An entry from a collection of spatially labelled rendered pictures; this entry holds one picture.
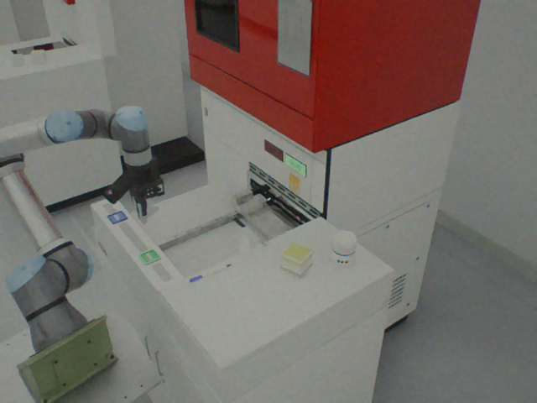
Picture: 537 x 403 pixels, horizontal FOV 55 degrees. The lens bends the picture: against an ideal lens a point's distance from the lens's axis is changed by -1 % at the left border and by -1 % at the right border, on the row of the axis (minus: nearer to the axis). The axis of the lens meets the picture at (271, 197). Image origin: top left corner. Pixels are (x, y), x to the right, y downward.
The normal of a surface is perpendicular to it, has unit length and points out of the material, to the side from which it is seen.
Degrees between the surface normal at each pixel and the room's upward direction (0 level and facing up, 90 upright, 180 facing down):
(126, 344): 0
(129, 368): 0
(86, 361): 90
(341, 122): 90
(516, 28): 90
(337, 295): 0
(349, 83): 90
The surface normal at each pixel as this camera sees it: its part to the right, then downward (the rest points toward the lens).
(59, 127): -0.29, 0.15
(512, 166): -0.80, 0.33
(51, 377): 0.71, 0.40
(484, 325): 0.00, -0.83
